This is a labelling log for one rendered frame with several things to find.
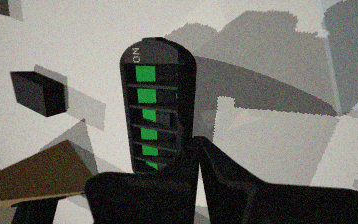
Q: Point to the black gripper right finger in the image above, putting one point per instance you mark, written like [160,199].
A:
[236,196]

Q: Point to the dark grey controller unit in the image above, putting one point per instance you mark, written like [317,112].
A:
[158,79]

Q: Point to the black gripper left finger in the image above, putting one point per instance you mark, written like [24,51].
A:
[168,196]

